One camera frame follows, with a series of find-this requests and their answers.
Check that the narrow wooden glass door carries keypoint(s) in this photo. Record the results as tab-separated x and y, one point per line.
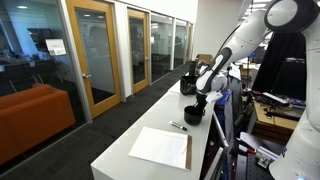
137	50

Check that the wooden desk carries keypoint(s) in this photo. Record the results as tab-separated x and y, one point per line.
273	123

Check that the white notepad with brown backing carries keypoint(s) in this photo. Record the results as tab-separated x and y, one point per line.
160	146

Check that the cardboard box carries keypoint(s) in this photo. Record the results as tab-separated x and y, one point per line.
204	58

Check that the black bottle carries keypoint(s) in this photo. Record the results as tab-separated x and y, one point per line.
192	68

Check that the black marker pen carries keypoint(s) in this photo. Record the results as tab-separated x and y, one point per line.
178	125

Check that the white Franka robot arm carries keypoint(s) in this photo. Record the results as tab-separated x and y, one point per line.
240	43

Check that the grey power strip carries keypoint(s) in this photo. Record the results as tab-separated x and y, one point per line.
275	98

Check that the black curtain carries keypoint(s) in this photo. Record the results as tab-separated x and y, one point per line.
283	66

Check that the blue machine box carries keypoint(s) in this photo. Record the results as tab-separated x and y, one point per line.
224	116

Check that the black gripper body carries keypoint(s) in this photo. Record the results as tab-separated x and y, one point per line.
201	99

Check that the white sign behind glass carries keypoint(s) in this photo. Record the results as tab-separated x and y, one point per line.
56	47

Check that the large wooden glass door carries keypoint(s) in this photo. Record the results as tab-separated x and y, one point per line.
95	50

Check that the orange sofa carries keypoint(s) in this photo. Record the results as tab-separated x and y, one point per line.
31	116

